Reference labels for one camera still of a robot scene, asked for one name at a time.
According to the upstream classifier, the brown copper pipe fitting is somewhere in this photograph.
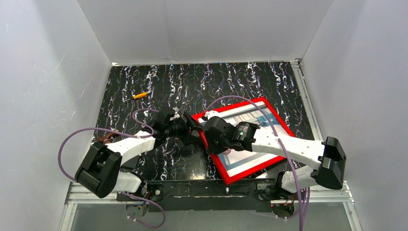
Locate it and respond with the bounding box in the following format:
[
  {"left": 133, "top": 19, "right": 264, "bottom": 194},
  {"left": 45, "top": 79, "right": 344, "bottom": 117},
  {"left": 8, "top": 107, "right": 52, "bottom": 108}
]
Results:
[{"left": 96, "top": 130, "right": 118, "bottom": 144}]

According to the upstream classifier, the lantern photo in frame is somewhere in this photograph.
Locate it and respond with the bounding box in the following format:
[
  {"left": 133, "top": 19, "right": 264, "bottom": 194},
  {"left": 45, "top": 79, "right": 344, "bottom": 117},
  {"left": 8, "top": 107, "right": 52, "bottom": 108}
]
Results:
[{"left": 197, "top": 101, "right": 288, "bottom": 177}]

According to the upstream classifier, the yellow handled screwdriver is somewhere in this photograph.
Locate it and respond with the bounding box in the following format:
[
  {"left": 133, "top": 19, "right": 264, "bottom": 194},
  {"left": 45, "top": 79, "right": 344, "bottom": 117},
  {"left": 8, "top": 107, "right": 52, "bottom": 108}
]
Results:
[{"left": 123, "top": 92, "right": 147, "bottom": 102}]

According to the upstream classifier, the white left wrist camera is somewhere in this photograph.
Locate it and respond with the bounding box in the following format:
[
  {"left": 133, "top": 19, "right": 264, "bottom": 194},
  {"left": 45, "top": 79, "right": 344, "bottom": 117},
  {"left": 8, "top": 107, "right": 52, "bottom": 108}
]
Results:
[{"left": 170, "top": 107, "right": 180, "bottom": 121}]

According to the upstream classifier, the aluminium rail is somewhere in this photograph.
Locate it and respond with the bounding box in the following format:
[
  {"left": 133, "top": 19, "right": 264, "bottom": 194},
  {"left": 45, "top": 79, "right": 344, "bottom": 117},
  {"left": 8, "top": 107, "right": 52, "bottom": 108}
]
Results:
[
  {"left": 289, "top": 60, "right": 325, "bottom": 141},
  {"left": 64, "top": 180, "right": 355, "bottom": 205}
]

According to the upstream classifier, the aluminium right side rail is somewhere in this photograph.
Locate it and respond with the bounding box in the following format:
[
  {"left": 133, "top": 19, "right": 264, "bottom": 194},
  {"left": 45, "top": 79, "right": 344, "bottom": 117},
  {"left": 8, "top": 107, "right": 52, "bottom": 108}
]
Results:
[{"left": 289, "top": 60, "right": 325, "bottom": 141}]

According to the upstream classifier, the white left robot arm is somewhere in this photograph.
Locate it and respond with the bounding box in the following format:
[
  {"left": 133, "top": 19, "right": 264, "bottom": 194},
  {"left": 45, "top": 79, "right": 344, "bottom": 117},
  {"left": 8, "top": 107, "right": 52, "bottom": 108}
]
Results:
[{"left": 75, "top": 109, "right": 203, "bottom": 198}]

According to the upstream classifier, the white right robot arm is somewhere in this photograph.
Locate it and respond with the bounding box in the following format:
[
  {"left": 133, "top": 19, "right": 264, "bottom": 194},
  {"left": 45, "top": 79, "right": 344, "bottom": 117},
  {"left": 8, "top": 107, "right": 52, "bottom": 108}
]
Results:
[{"left": 203, "top": 116, "right": 346, "bottom": 193}]

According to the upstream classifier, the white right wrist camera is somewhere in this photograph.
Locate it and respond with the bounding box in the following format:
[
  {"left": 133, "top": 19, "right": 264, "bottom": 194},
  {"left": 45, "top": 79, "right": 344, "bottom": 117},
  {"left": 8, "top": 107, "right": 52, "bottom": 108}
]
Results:
[{"left": 203, "top": 110, "right": 219, "bottom": 120}]

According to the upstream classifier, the red picture frame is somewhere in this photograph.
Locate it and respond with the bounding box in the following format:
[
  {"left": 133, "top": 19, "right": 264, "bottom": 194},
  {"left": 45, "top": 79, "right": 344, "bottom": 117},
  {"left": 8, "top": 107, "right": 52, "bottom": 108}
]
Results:
[{"left": 191, "top": 97, "right": 296, "bottom": 186}]

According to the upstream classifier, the aluminium front rail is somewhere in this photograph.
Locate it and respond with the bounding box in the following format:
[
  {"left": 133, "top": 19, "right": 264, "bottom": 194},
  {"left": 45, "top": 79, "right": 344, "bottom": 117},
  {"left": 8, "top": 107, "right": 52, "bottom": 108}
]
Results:
[{"left": 64, "top": 180, "right": 355, "bottom": 205}]

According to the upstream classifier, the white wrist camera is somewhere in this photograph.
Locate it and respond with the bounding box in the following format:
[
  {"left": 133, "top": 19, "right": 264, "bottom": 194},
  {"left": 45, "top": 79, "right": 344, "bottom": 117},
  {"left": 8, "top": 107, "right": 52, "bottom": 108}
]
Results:
[
  {"left": 203, "top": 110, "right": 219, "bottom": 120},
  {"left": 170, "top": 107, "right": 180, "bottom": 121}
]

